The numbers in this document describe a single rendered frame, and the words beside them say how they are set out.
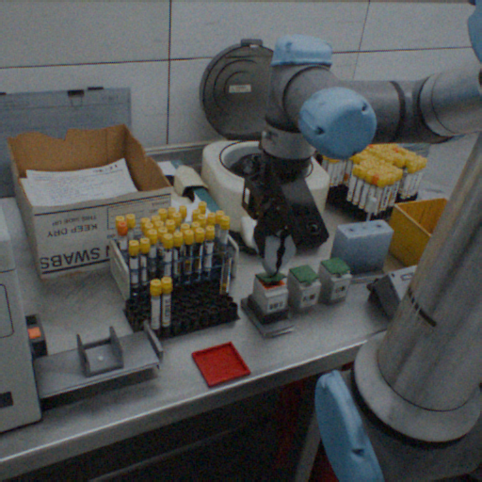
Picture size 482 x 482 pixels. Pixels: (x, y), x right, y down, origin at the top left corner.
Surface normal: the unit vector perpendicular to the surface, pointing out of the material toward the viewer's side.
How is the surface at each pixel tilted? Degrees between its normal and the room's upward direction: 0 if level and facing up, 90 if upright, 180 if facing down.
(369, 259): 90
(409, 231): 90
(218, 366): 0
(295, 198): 31
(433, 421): 53
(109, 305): 0
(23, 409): 90
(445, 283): 93
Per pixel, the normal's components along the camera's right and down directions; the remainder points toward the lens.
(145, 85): 0.45, 0.54
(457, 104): -0.88, 0.42
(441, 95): -0.96, 0.00
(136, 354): 0.11, -0.82
